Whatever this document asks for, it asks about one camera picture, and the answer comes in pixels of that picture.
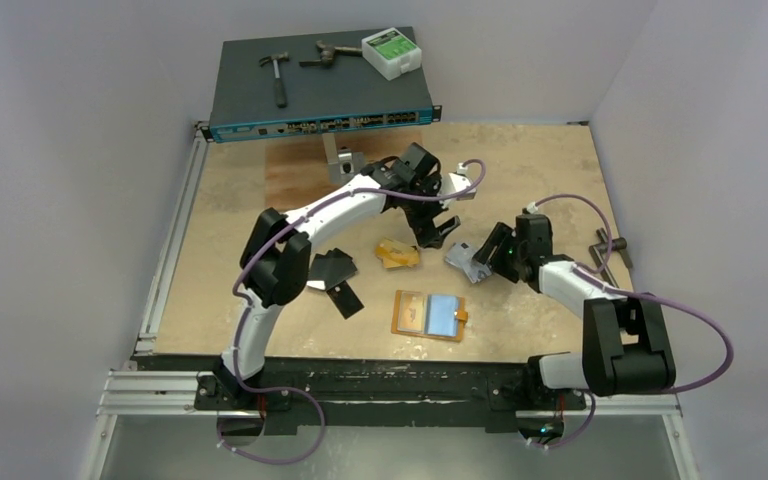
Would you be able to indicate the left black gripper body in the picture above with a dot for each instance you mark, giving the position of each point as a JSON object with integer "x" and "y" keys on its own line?
{"x": 421, "y": 214}

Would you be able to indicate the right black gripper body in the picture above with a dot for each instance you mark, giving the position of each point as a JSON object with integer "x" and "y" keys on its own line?
{"x": 496, "y": 253}

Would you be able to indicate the orange leather card holder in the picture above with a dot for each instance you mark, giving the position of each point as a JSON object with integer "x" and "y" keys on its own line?
{"x": 446, "y": 317}

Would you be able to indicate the single gold card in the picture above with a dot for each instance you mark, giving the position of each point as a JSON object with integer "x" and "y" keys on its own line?
{"x": 411, "y": 312}

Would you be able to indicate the single black card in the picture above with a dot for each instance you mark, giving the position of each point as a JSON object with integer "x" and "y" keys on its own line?
{"x": 345, "y": 299}

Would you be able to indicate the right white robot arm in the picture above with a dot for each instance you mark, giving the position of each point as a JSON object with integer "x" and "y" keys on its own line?
{"x": 625, "y": 345}

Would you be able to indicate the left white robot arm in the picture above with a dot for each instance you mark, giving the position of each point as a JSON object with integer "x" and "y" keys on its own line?
{"x": 276, "y": 259}

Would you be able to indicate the wooden board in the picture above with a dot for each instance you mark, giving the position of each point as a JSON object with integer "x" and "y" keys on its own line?
{"x": 296, "y": 171}

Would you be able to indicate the white green electrical box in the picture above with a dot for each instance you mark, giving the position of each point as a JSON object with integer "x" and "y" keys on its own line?
{"x": 391, "y": 53}

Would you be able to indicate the claw hammer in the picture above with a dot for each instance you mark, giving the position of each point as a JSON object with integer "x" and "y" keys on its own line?
{"x": 279, "y": 91}

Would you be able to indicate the rusty pliers tool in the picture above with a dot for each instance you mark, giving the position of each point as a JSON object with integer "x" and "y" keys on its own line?
{"x": 328, "y": 53}

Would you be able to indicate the grey metal crank handle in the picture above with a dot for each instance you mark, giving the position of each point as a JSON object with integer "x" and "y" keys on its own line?
{"x": 605, "y": 246}

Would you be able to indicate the metal post bracket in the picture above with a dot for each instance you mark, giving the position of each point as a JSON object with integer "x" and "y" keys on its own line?
{"x": 342, "y": 162}

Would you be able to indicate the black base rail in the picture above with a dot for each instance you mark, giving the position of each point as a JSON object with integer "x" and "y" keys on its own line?
{"x": 290, "y": 392}

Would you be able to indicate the blue network switch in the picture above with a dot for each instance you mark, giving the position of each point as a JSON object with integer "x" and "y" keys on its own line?
{"x": 349, "y": 96}

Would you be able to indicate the aluminium frame rail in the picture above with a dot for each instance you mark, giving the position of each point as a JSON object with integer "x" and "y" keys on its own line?
{"x": 194, "y": 312}

